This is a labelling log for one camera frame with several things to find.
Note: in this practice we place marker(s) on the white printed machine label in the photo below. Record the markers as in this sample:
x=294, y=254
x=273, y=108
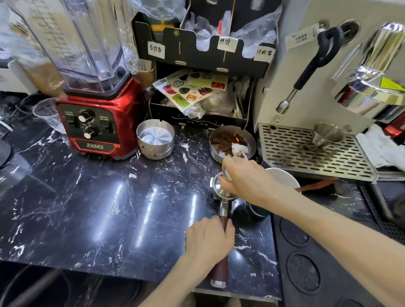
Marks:
x=302, y=37

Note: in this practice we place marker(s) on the black steam wand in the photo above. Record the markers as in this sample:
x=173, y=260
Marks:
x=311, y=66

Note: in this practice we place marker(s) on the chrome group head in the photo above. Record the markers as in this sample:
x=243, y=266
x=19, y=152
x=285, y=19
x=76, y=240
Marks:
x=370, y=76

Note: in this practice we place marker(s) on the colourful sticker sheet pack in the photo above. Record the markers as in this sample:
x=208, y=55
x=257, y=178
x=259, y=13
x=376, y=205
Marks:
x=191, y=90

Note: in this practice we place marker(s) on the brown coffee grounds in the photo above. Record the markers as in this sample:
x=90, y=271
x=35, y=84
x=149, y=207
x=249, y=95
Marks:
x=226, y=140

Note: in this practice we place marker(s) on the clear plastic blender jar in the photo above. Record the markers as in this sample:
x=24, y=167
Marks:
x=76, y=44

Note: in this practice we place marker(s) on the yellow warning sticker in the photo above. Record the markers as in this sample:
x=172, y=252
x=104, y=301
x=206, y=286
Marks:
x=390, y=84

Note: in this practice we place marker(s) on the clear plastic cup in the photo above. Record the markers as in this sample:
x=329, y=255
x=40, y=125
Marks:
x=47, y=115

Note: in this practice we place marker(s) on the person's left thumb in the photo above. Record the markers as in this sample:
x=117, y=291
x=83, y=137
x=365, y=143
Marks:
x=231, y=234

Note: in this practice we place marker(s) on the black cup with white inside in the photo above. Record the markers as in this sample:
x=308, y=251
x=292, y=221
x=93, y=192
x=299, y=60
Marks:
x=284, y=177

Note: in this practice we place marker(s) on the round silver metal tin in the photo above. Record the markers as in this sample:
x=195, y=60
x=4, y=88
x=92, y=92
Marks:
x=155, y=134
x=155, y=153

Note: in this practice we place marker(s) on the cream espresso machine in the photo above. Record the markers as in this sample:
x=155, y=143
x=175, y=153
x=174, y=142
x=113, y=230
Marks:
x=284, y=79

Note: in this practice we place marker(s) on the white handwritten paper label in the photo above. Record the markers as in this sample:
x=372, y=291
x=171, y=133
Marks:
x=227, y=44
x=264, y=53
x=156, y=50

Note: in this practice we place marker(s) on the steel dosing funnel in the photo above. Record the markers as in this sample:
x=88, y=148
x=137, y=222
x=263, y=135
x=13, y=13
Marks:
x=327, y=132

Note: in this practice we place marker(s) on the red blender base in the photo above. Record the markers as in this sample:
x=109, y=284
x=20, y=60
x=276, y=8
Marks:
x=101, y=123

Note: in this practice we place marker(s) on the white cloth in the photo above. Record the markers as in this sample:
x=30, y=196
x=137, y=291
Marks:
x=382, y=148

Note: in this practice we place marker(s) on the person's right thumb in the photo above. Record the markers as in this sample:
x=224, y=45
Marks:
x=225, y=182

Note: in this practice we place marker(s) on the person's left hand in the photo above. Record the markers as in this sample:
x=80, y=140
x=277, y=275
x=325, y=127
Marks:
x=207, y=242

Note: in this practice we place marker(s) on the black wooden organiser rack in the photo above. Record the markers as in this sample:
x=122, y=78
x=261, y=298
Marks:
x=202, y=63

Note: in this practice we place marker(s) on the perforated steel drip tray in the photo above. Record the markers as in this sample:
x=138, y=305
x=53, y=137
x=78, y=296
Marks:
x=294, y=155

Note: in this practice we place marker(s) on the person's right hand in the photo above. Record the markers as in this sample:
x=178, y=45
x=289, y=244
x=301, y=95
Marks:
x=253, y=182

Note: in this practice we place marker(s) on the person's right forearm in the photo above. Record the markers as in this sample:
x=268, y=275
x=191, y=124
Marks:
x=341, y=240

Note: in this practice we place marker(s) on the steel bowl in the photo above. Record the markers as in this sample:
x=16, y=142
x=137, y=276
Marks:
x=250, y=142

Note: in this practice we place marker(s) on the clear plastic bags bundle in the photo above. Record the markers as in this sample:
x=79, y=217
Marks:
x=253, y=31

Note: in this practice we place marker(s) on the person's left forearm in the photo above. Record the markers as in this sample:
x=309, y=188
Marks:
x=177, y=284

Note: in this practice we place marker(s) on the black rubber tamping mat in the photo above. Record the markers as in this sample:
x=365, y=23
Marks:
x=316, y=272

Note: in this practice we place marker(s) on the crumpled white tissue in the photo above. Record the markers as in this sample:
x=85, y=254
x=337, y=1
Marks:
x=239, y=150

